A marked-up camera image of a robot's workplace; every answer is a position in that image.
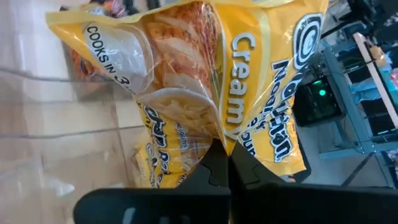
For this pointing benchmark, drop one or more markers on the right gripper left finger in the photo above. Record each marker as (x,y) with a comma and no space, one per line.
(155,205)

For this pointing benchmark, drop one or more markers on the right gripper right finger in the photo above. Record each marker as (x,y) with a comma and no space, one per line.
(311,205)

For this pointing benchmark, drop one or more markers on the yellow Maruchan noodle packet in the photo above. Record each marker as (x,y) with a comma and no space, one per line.
(161,149)
(248,62)

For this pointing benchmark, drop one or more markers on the grey metal rack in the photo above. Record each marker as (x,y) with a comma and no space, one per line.
(351,130)

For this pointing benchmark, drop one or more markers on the black box with green light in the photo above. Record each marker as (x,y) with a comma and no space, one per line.
(314,102)

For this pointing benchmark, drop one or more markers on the clear plastic bin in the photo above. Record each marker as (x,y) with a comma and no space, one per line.
(37,37)
(46,161)

